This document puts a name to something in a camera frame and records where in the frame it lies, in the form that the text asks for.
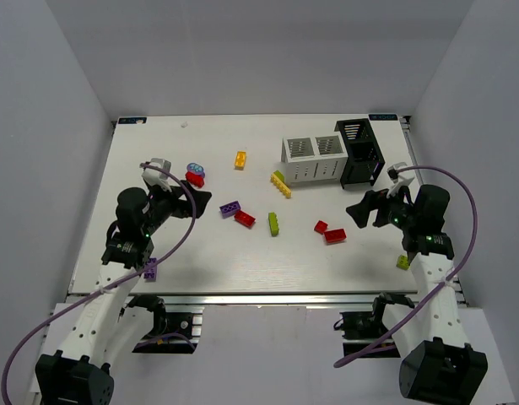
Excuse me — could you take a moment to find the red lego brick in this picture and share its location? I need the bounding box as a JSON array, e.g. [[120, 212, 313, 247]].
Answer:
[[186, 171, 204, 188], [323, 229, 347, 244], [234, 210, 256, 228]]

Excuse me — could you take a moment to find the black double bin container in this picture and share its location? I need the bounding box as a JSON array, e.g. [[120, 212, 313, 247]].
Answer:
[[335, 118, 385, 188]]

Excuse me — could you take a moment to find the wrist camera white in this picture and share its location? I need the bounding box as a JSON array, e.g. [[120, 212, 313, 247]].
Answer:
[[141, 158, 171, 190], [387, 162, 415, 198]]

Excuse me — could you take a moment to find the small green lego right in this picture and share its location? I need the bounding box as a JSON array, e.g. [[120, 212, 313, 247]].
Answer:
[[396, 255, 410, 270]]

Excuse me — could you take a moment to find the purple cable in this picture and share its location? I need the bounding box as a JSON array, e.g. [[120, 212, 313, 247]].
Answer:
[[333, 165, 478, 369], [0, 165, 197, 405]]

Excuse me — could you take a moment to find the blue label corner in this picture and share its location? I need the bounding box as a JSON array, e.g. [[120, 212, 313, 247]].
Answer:
[[117, 116, 147, 125], [368, 114, 398, 121]]

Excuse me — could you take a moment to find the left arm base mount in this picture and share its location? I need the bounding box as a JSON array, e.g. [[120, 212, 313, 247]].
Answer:
[[125, 294, 197, 354]]

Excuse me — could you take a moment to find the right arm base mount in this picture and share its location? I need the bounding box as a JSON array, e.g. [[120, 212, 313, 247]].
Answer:
[[333, 292, 414, 356]]

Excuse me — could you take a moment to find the white double bin container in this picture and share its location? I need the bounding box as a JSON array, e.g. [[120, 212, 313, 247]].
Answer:
[[281, 134, 348, 186]]

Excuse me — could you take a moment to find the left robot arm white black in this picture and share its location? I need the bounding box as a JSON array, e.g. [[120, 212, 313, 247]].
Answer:
[[35, 181, 212, 404]]

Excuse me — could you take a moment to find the blue label left corner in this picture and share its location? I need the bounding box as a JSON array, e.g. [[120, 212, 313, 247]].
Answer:
[[117, 116, 147, 125]]

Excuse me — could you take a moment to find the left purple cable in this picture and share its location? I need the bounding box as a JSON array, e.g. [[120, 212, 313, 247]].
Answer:
[[0, 165, 197, 405]]

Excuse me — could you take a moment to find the blue purple flower lego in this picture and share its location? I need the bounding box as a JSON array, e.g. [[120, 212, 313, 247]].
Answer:
[[187, 162, 205, 178]]

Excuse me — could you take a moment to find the purple lego brick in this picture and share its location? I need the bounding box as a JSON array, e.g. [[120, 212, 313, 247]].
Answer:
[[219, 201, 241, 219], [143, 257, 158, 283]]

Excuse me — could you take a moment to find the green long lego brick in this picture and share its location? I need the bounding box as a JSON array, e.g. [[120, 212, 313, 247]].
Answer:
[[268, 212, 279, 237]]

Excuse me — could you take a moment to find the green lego by white bin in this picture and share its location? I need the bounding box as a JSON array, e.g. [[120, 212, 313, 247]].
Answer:
[[273, 170, 284, 182]]

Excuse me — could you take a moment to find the orange yellow lego brick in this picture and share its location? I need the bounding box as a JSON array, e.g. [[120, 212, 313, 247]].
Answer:
[[234, 151, 247, 170]]

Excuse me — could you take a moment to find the blue label right corner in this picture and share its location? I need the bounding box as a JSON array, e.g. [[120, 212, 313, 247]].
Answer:
[[368, 114, 398, 121]]

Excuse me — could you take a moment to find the small red square lego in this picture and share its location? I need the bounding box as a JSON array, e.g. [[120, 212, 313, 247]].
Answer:
[[314, 220, 328, 235]]

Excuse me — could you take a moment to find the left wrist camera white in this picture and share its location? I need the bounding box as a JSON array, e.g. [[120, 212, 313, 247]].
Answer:
[[141, 158, 171, 190]]

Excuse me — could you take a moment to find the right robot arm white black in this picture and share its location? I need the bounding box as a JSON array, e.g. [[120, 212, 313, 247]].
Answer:
[[346, 185, 488, 404]]

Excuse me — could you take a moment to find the long yellow lego brick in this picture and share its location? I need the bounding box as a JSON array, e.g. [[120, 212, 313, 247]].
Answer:
[[270, 173, 291, 198]]

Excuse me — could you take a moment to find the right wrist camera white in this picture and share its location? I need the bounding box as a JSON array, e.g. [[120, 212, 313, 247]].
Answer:
[[387, 162, 415, 198]]

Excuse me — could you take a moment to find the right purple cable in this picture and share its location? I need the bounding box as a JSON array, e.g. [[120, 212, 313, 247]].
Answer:
[[333, 165, 478, 369]]

